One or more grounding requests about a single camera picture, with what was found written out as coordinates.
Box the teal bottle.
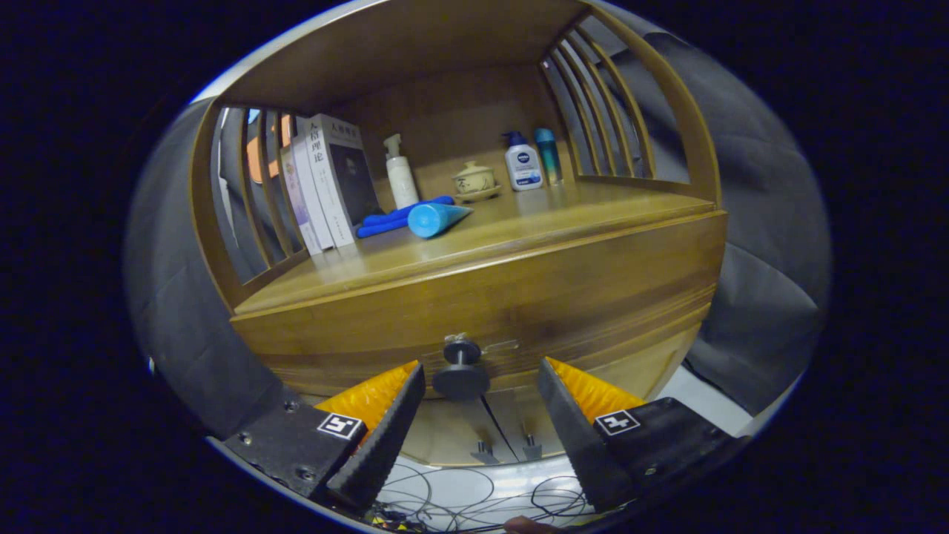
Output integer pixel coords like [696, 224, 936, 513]
[534, 128, 564, 186]

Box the pale pink book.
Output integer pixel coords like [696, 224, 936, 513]
[280, 145, 323, 257]

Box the wooden cabinet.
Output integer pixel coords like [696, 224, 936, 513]
[189, 0, 731, 468]

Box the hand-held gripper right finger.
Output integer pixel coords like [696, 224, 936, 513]
[538, 356, 746, 512]

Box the beige lidded ceramic cup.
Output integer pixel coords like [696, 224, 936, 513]
[452, 161, 503, 204]

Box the light blue tube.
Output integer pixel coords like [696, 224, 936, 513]
[407, 203, 474, 239]

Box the tangle of black cables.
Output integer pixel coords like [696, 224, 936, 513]
[371, 464, 616, 533]

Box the wooden cabinet door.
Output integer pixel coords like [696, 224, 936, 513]
[486, 308, 705, 464]
[404, 397, 520, 467]

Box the white pump bottle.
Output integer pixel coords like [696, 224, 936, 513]
[383, 133, 420, 211]

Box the thin white book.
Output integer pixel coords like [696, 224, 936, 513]
[291, 136, 336, 251]

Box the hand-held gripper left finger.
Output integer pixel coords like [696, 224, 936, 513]
[222, 361, 427, 512]

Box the blue cloth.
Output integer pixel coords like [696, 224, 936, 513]
[356, 195, 456, 239]

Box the white lotion bottle blue cap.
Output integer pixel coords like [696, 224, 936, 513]
[503, 131, 544, 191]

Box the black backdrop cloth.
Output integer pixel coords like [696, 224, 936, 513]
[125, 22, 831, 438]

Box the wooden countertop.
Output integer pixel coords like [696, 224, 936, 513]
[231, 182, 724, 320]

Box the large white book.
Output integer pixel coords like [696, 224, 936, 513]
[305, 113, 385, 248]

